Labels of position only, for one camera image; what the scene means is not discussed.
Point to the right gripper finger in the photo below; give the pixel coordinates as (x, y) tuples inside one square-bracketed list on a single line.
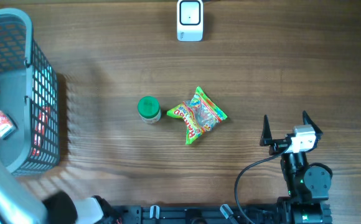
[(308, 121), (266, 137)]

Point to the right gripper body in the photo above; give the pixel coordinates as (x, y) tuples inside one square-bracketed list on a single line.
[(278, 146)]

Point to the green Haribo candy bag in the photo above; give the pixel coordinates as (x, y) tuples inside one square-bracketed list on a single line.
[(200, 115)]

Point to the green lid jar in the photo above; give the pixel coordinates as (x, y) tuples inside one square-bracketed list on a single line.
[(149, 109)]

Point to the red candy bar wrapper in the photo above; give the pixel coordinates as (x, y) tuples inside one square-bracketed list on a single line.
[(43, 119)]

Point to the small red white box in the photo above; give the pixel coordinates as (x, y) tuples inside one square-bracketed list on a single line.
[(6, 125)]

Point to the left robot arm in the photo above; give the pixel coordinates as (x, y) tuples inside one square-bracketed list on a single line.
[(18, 206)]

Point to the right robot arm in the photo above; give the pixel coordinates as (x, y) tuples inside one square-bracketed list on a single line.
[(308, 184)]

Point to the white barcode scanner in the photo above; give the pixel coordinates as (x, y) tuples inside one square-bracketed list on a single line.
[(190, 20)]

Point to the grey plastic shopping basket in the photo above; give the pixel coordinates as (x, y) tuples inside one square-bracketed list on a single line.
[(27, 83)]

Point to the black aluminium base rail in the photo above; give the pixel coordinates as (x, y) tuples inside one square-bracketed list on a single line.
[(259, 213)]

